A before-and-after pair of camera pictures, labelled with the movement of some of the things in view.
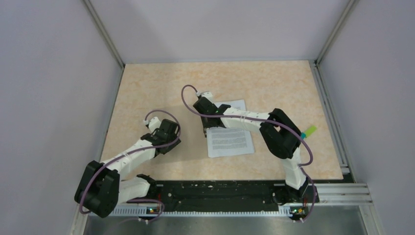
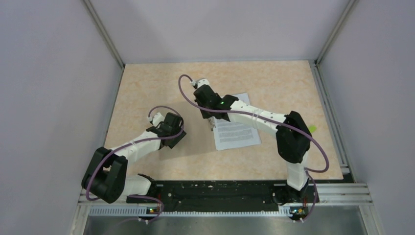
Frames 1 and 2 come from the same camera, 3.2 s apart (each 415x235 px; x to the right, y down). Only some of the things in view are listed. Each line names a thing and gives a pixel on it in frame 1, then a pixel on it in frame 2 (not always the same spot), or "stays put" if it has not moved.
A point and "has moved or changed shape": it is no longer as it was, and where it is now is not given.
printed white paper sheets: [225, 141] has moved or changed shape
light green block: [311, 130] stays put
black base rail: [227, 196] stays put
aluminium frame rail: [343, 194] stays put
